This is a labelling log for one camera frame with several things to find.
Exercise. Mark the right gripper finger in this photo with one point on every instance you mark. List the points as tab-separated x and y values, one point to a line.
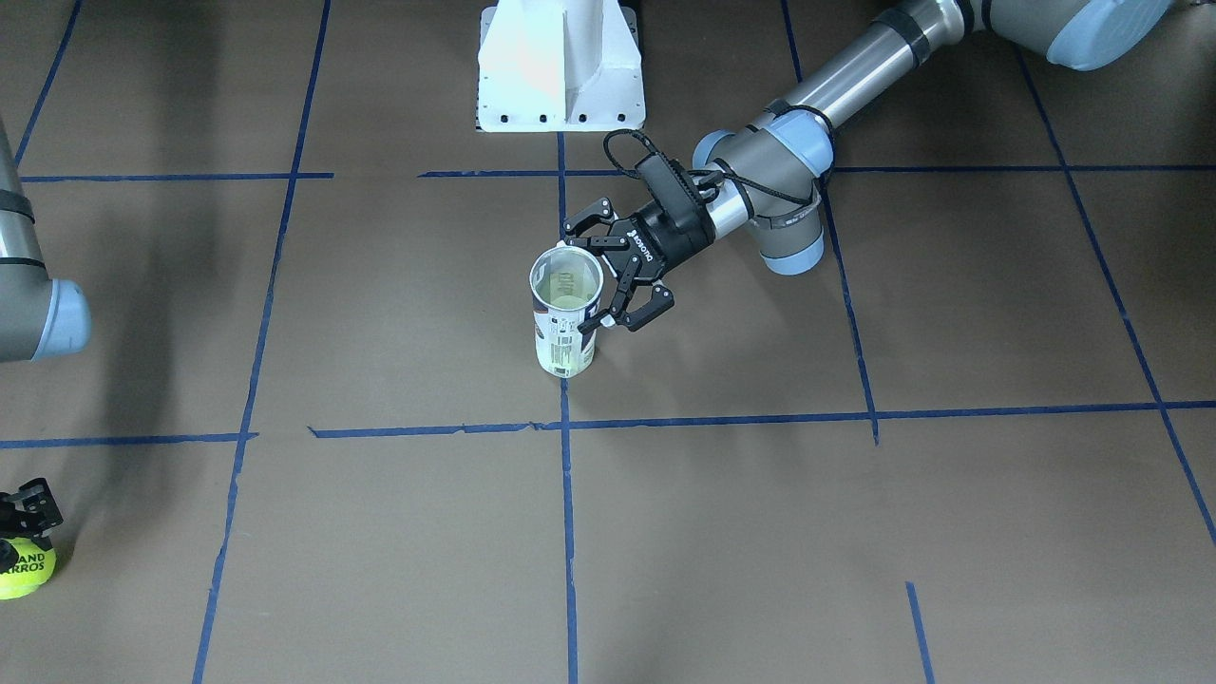
29	511

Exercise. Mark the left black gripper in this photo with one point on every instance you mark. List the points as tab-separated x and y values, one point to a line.
668	243

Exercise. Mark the yellow tennis ball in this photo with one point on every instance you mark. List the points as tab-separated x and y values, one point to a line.
27	566

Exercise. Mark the clear tennis ball can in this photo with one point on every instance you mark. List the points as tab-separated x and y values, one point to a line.
566	286

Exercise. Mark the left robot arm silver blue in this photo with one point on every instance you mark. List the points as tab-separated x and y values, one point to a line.
770	176

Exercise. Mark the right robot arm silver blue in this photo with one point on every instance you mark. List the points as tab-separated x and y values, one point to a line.
41	316

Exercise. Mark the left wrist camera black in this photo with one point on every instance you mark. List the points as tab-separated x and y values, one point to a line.
676	205

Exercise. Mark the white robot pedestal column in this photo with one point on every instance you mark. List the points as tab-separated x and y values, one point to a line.
560	66

